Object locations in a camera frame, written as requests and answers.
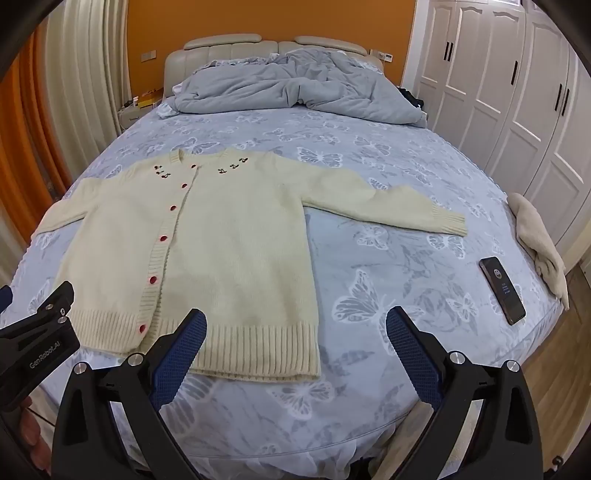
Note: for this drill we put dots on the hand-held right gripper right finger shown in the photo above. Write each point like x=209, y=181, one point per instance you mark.
x=411, y=355

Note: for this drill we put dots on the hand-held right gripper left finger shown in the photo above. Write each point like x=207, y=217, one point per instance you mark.
x=184, y=350

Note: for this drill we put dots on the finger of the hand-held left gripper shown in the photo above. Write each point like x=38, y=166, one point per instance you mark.
x=57, y=302
x=4, y=296

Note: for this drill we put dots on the cream knit cardigan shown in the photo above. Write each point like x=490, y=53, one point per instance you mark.
x=240, y=240

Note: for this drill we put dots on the dark clothes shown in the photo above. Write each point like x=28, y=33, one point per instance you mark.
x=411, y=94

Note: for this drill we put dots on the person's left hand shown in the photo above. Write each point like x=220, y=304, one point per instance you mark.
x=33, y=434

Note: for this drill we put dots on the black smartphone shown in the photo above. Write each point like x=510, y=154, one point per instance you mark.
x=503, y=290

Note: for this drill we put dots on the orange curtain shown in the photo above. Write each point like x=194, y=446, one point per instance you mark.
x=46, y=129

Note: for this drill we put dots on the bed with butterfly sheet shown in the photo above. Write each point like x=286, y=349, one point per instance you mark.
x=369, y=184

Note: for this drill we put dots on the beige cloth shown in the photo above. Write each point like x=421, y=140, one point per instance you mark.
x=535, y=230

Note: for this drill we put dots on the grey nightstand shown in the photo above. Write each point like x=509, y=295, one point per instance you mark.
x=131, y=116

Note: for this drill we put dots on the small bottles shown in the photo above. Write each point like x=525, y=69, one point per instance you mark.
x=131, y=102

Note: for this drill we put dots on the white patterned pillow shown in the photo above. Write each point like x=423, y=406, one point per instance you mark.
x=166, y=110

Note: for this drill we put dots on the yellow box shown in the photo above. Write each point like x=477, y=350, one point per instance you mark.
x=150, y=98

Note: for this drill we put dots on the white curtain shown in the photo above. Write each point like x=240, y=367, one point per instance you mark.
x=87, y=69

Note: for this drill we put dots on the white wardrobe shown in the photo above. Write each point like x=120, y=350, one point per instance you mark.
x=508, y=92

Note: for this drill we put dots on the grey duvet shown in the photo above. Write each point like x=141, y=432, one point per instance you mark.
x=286, y=87

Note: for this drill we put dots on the beige padded headboard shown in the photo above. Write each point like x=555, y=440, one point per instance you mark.
x=221, y=50

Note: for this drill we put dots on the white wall socket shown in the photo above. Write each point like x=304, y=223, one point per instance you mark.
x=378, y=52

